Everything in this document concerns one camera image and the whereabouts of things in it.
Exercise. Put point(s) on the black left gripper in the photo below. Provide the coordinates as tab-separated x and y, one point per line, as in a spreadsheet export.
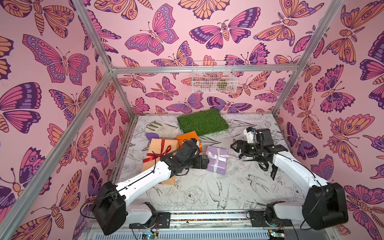
199	164

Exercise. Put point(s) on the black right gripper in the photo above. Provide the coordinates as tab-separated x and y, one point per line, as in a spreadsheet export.
250	147

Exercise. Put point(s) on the orange gift box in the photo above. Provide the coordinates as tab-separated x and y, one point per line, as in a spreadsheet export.
191	136

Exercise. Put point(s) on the white satin ribbon bow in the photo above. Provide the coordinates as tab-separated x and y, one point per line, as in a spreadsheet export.
217	156

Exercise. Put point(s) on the lilac gift box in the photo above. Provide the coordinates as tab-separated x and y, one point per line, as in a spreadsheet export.
217	160

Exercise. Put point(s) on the large tan gift box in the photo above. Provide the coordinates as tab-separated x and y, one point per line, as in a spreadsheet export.
157	171

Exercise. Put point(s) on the black lettered ribbon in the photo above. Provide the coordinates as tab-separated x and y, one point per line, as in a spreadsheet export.
265	162

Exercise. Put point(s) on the red ribbon bow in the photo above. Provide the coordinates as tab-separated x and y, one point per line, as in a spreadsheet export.
158	148

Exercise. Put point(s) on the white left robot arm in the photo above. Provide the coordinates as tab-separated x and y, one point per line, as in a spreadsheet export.
114	205

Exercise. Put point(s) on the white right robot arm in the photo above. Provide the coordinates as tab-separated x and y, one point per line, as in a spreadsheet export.
325	203

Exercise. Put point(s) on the beige gardening glove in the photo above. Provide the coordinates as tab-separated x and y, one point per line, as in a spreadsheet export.
162	130

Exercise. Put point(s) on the green artificial grass mat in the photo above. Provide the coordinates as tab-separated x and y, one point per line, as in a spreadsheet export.
203	122

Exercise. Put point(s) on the purple pink hand trowel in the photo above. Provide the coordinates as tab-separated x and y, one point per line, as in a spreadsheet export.
151	136

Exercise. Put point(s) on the green item in basket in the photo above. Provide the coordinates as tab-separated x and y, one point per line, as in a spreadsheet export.
222	85

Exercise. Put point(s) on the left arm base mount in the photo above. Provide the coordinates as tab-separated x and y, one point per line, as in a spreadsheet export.
160	220

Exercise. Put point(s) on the aluminium front rail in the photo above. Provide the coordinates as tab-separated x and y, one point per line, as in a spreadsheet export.
213	225

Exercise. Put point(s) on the white wire basket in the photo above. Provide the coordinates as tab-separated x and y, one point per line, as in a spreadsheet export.
205	79

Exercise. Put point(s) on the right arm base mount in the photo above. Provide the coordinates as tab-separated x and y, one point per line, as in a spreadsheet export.
260	218

